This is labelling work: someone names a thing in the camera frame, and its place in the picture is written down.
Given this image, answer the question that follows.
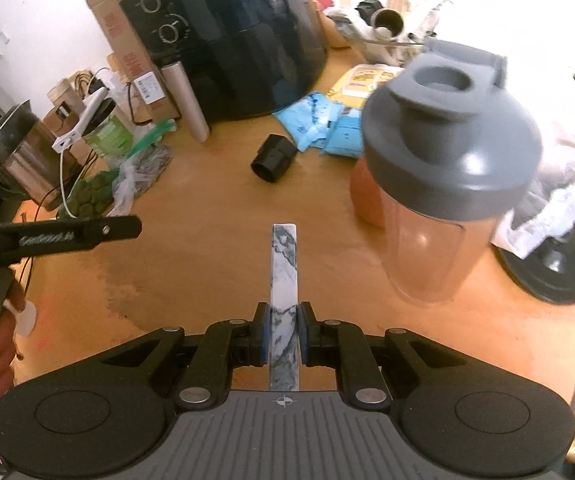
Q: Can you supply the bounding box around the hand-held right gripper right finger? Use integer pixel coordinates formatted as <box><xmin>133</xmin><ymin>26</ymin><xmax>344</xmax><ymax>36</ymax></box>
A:
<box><xmin>297</xmin><ymin>301</ymin><xmax>468</xmax><ymax>407</ymax></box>

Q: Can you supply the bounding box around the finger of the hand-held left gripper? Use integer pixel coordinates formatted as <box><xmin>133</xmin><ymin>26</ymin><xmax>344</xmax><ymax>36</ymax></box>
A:
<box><xmin>87</xmin><ymin>215</ymin><xmax>143</xmax><ymax>250</ymax></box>

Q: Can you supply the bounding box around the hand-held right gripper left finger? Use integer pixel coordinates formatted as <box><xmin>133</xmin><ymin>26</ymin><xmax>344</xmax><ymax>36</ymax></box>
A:
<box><xmin>100</xmin><ymin>301</ymin><xmax>271</xmax><ymax>407</ymax></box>

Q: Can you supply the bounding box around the marble pattern bar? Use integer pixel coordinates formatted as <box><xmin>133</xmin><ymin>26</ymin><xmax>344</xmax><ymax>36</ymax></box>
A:
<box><xmin>266</xmin><ymin>221</ymin><xmax>301</xmax><ymax>392</ymax></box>

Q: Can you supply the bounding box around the bag of green tablets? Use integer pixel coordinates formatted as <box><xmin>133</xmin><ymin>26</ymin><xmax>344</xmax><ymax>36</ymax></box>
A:
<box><xmin>60</xmin><ymin>167</ymin><xmax>120</xmax><ymax>219</ymax></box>

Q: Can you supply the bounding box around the bag of dark seeds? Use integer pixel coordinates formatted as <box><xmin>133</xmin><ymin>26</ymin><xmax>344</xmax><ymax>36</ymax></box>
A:
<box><xmin>112</xmin><ymin>145</ymin><xmax>173</xmax><ymax>217</ymax></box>

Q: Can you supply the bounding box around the steel electric kettle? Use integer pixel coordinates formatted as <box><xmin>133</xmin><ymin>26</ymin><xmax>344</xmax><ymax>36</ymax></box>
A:
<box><xmin>0</xmin><ymin>100</ymin><xmax>75</xmax><ymax>211</ymax></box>

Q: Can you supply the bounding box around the green label jar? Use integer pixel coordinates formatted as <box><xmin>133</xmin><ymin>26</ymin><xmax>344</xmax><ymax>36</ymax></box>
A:
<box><xmin>84</xmin><ymin>97</ymin><xmax>134</xmax><ymax>159</ymax></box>

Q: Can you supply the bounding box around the green zip bag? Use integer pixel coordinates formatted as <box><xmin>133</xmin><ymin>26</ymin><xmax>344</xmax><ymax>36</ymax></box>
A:
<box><xmin>130</xmin><ymin>119</ymin><xmax>176</xmax><ymax>159</ymax></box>

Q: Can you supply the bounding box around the white power bank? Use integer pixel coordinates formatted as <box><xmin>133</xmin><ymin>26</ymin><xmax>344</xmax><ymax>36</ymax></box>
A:
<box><xmin>52</xmin><ymin>87</ymin><xmax>111</xmax><ymax>153</ymax></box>

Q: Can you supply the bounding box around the wooden holder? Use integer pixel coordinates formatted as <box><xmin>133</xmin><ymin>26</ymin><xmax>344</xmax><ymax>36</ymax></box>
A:
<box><xmin>47</xmin><ymin>80</ymin><xmax>89</xmax><ymax>132</ymax></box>

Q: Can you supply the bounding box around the beige paper roll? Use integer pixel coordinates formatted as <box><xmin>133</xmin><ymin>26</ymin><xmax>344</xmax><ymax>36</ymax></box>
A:
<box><xmin>161</xmin><ymin>61</ymin><xmax>211</xmax><ymax>143</ymax></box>

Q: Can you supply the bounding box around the orange fruit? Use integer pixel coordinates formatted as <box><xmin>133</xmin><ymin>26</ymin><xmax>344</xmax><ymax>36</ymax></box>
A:
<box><xmin>350</xmin><ymin>160</ymin><xmax>389</xmax><ymax>229</ymax></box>

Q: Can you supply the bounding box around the tall brown carton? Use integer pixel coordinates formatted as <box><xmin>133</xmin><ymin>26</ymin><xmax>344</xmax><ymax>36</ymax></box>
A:
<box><xmin>84</xmin><ymin>0</ymin><xmax>180</xmax><ymax>123</ymax></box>

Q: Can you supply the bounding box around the black tube adapter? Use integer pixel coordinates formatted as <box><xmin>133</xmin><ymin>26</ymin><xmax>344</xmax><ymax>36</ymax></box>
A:
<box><xmin>251</xmin><ymin>134</ymin><xmax>297</xmax><ymax>182</ymax></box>

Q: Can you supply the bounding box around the blue patterned wipes packet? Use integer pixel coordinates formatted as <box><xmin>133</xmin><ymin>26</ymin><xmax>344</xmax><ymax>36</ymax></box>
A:
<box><xmin>273</xmin><ymin>92</ymin><xmax>343</xmax><ymax>152</ymax></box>

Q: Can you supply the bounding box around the clear shaker bottle grey lid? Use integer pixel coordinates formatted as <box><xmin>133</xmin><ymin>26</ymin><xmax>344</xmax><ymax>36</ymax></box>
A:
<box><xmin>362</xmin><ymin>40</ymin><xmax>543</xmax><ymax>304</ymax></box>

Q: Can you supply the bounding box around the black air fryer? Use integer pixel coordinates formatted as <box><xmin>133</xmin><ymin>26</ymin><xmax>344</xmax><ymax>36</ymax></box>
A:
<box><xmin>118</xmin><ymin>0</ymin><xmax>329</xmax><ymax>122</ymax></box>

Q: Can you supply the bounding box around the black kettle base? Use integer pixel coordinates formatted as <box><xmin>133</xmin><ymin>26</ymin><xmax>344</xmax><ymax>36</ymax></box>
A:
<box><xmin>492</xmin><ymin>205</ymin><xmax>575</xmax><ymax>306</ymax></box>

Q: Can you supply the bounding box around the yellow wipes packet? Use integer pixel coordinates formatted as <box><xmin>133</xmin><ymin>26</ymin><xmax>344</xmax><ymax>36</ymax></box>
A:
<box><xmin>328</xmin><ymin>64</ymin><xmax>405</xmax><ymax>107</ymax></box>

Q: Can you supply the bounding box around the white plastic bag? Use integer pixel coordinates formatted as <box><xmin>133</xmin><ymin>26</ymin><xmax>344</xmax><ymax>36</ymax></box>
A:
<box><xmin>492</xmin><ymin>105</ymin><xmax>575</xmax><ymax>261</ymax></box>

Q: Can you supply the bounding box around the brown paper bag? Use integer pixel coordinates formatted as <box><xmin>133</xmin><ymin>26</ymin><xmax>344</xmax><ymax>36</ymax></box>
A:
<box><xmin>302</xmin><ymin>0</ymin><xmax>354</xmax><ymax>49</ymax></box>

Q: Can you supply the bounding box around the metal cylinder cup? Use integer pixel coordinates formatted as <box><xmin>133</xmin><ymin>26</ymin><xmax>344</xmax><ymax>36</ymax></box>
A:
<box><xmin>370</xmin><ymin>7</ymin><xmax>408</xmax><ymax>41</ymax></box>

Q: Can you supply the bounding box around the white charging cable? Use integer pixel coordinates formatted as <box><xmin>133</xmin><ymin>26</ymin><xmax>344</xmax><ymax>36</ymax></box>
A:
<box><xmin>60</xmin><ymin>150</ymin><xmax>76</xmax><ymax>219</ymax></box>

